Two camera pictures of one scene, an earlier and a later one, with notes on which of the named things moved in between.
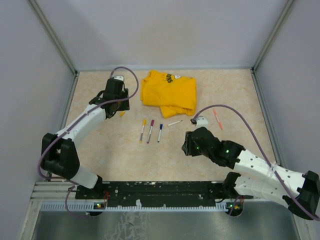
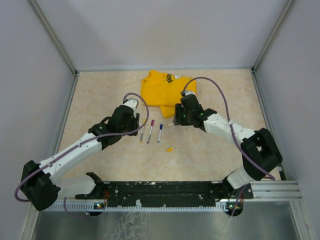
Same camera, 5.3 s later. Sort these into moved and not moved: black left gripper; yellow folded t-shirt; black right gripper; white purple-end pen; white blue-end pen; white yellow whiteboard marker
Moved: black right gripper; black left gripper
Not moved: yellow folded t-shirt; white yellow whiteboard marker; white blue-end pen; white purple-end pen
